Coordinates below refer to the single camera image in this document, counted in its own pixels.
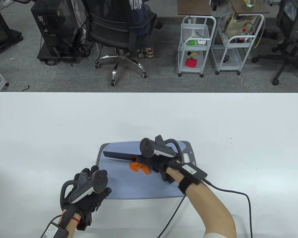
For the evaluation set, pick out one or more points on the black kitchen knife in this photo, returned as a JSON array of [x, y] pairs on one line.
[[119, 155]]

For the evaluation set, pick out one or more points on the small black floor scrap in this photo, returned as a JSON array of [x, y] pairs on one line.
[[27, 87]]

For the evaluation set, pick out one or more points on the black computer tower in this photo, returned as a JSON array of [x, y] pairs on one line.
[[52, 24]]

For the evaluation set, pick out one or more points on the person's right hand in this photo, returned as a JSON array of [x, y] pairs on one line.
[[159, 164]]

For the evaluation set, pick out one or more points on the pile of orange plasticine granules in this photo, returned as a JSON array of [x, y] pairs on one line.
[[139, 167]]

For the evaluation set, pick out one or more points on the brown wooden table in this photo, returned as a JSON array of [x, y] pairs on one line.
[[193, 7], [258, 7]]

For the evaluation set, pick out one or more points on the small white box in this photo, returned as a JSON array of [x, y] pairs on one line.
[[202, 42]]

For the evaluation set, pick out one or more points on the blue grey cutting board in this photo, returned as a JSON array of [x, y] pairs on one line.
[[119, 181]]

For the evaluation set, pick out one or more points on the person's left hand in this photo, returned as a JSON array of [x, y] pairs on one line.
[[89, 200]]

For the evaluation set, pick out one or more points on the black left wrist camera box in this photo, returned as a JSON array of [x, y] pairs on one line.
[[53, 231]]

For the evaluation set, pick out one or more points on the person's left forearm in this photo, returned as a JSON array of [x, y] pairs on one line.
[[70, 226]]

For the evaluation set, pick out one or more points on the person's white sleeve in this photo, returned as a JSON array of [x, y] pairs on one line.
[[221, 235]]

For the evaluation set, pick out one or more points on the green plastic item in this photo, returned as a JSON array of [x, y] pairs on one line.
[[192, 42]]

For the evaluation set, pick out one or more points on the person's right forearm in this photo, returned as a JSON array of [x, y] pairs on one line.
[[208, 208]]

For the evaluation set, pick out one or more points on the red capped dark bottle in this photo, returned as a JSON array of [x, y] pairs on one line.
[[242, 37]]

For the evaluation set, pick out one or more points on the beige bag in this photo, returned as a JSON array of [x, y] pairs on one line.
[[232, 29]]

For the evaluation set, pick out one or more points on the black office chair chrome base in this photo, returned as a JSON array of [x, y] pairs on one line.
[[109, 27]]

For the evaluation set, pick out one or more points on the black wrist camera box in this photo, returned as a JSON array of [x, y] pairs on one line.
[[53, 231], [192, 172]]

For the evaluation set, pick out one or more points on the red flat pouch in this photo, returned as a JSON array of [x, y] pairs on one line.
[[191, 62]]

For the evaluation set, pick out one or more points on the black equipment stand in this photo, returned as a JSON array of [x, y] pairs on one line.
[[0, 32]]

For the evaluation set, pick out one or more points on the black white hand controller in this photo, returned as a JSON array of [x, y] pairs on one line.
[[146, 147], [99, 181]]

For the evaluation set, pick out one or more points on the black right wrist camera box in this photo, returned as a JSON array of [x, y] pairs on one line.
[[192, 172]]

